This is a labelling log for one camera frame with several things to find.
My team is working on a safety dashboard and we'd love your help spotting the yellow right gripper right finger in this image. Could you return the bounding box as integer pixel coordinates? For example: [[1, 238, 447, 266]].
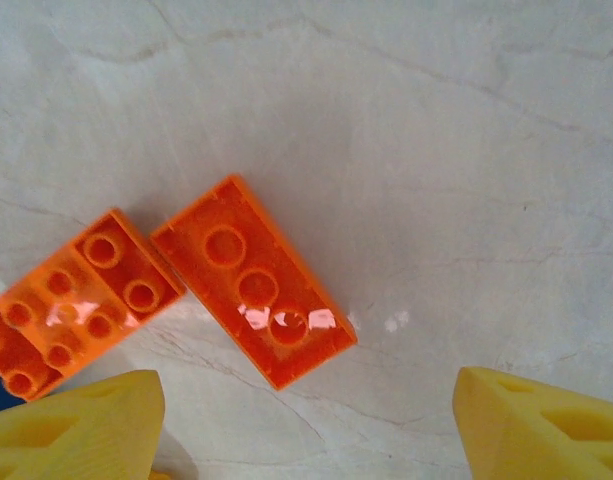
[[452, 366, 613, 480]]

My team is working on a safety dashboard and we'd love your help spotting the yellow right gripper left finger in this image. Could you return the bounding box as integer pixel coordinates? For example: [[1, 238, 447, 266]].
[[0, 368, 167, 480]]

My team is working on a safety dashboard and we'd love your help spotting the orange lego brick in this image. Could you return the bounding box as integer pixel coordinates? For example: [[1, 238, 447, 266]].
[[149, 173, 359, 392], [73, 207, 188, 324], [0, 252, 137, 403]]

